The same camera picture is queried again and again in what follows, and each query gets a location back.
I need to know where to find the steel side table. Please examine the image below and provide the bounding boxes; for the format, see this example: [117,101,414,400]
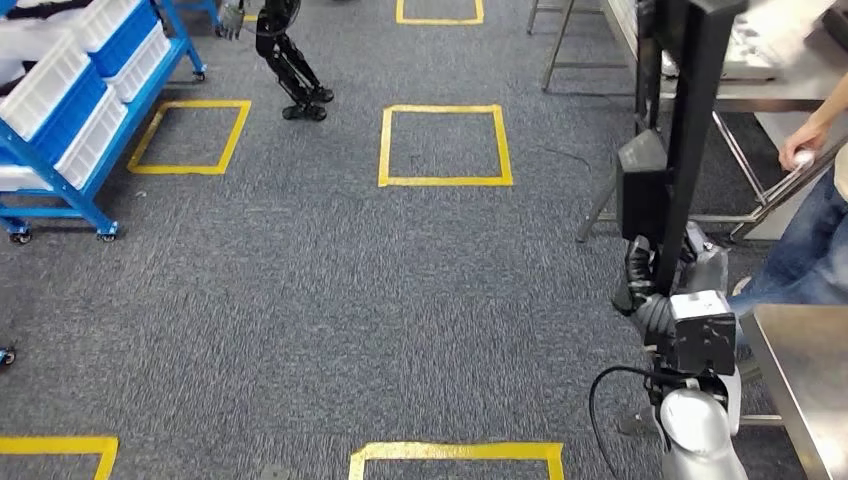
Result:
[526,0,848,243]

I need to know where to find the yellow floor tape square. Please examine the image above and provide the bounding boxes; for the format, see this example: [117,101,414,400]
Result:
[347,441,566,480]

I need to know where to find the white plastic bin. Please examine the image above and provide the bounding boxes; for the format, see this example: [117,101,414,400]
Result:
[0,165,54,193]
[66,0,144,54]
[56,86,129,191]
[0,31,92,142]
[105,23,174,105]

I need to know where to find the person's hand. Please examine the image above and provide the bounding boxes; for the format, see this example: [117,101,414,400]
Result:
[778,121,829,172]

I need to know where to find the person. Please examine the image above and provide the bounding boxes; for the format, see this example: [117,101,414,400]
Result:
[728,72,848,319]

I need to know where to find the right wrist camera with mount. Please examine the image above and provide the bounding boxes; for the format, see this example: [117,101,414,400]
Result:
[667,290,739,377]

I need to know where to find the black plastic panel part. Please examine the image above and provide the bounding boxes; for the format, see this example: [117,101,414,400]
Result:
[616,0,750,297]

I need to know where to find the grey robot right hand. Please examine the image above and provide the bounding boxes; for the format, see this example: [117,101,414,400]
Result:
[612,223,730,316]

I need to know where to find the blue wheeled bin rack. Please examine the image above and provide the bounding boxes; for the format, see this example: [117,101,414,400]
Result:
[0,0,208,245]

